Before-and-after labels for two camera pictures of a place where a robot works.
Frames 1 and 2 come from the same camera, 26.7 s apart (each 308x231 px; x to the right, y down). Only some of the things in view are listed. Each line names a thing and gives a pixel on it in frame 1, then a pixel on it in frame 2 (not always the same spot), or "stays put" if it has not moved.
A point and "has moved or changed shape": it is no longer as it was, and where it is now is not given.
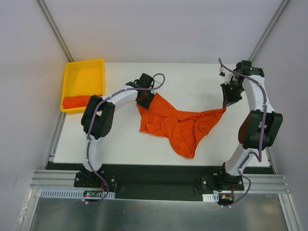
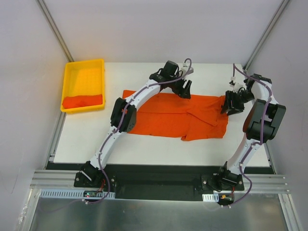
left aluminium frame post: x=57 y=31 stays put
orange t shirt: x=181 y=128 has moved or changed shape
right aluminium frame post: x=279 y=11 stays put
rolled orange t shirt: x=74 y=101 stays put
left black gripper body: x=146 y=102 -> x=181 y=86
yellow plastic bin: x=83 y=78 stays put
